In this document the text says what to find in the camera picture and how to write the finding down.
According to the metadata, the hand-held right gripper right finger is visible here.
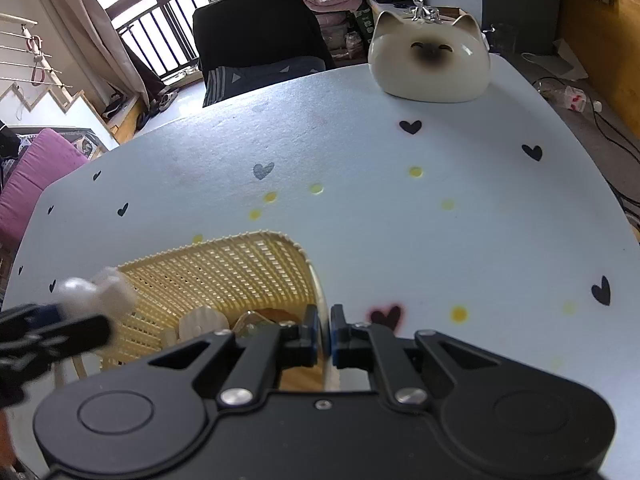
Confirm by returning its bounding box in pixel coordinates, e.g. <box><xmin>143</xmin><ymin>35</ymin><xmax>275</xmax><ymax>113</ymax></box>
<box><xmin>330</xmin><ymin>304</ymin><xmax>501</xmax><ymax>406</ymax></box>

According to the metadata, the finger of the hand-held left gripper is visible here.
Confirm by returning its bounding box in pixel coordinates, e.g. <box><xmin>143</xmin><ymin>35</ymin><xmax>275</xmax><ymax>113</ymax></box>
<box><xmin>0</xmin><ymin>302</ymin><xmax>65</xmax><ymax>332</ymax></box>
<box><xmin>30</xmin><ymin>315</ymin><xmax>114</xmax><ymax>361</ymax></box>

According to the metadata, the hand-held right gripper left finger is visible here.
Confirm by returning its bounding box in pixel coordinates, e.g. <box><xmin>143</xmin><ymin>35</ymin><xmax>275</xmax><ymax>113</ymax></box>
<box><xmin>147</xmin><ymin>304</ymin><xmax>321</xmax><ymax>408</ymax></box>

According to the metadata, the white charger adapter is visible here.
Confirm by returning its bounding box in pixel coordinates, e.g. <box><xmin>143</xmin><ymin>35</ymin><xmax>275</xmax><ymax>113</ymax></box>
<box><xmin>52</xmin><ymin>267</ymin><xmax>138</xmax><ymax>323</ymax></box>

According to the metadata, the cream wicker basket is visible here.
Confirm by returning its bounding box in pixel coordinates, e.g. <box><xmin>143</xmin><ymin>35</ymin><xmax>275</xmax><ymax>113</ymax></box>
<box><xmin>102</xmin><ymin>230</ymin><xmax>341</xmax><ymax>393</ymax></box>

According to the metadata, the pink cushion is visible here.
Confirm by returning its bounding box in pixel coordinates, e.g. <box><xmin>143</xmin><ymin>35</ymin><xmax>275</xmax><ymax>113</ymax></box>
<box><xmin>0</xmin><ymin>127</ymin><xmax>91</xmax><ymax>246</ymax></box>

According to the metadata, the ceramic cat figure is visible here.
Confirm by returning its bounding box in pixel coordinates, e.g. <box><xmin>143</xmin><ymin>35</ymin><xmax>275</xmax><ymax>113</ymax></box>
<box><xmin>367</xmin><ymin>10</ymin><xmax>491</xmax><ymax>105</ymax></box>

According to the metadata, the beige curtain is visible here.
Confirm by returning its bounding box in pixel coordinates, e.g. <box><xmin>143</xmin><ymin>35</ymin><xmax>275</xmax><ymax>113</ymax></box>
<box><xmin>50</xmin><ymin>0</ymin><xmax>151</xmax><ymax>106</ymax></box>

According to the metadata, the black balcony railing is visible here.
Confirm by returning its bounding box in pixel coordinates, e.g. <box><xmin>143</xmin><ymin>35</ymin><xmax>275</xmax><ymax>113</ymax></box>
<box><xmin>112</xmin><ymin>0</ymin><xmax>206</xmax><ymax>81</ymax></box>

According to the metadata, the black chair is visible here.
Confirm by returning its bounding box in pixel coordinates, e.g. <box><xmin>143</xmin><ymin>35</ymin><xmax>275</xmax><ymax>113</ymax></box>
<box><xmin>192</xmin><ymin>0</ymin><xmax>337</xmax><ymax>73</ymax></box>

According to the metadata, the stack of pink cloths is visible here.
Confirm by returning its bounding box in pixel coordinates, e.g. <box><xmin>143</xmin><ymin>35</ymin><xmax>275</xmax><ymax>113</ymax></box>
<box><xmin>305</xmin><ymin>0</ymin><xmax>361</xmax><ymax>36</ymax></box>

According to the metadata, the clear plastic bottle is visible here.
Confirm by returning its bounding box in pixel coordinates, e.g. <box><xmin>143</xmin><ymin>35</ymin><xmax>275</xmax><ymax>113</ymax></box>
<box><xmin>547</xmin><ymin>85</ymin><xmax>588</xmax><ymax>111</ymax></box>

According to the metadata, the silver figurine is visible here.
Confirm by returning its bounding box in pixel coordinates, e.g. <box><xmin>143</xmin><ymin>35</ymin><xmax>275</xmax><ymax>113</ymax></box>
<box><xmin>398</xmin><ymin>0</ymin><xmax>443</xmax><ymax>25</ymax></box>

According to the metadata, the dark grey bin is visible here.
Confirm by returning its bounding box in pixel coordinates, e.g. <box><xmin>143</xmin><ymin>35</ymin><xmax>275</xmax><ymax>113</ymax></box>
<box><xmin>480</xmin><ymin>0</ymin><xmax>568</xmax><ymax>53</ymax></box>

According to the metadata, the stair wire railing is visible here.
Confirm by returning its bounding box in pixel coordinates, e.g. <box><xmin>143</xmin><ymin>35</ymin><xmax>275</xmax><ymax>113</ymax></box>
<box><xmin>0</xmin><ymin>12</ymin><xmax>68</xmax><ymax>91</ymax></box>

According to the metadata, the black floor cable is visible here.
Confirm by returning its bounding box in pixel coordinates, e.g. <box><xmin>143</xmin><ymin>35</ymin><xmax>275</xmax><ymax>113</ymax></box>
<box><xmin>592</xmin><ymin>105</ymin><xmax>640</xmax><ymax>171</ymax></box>

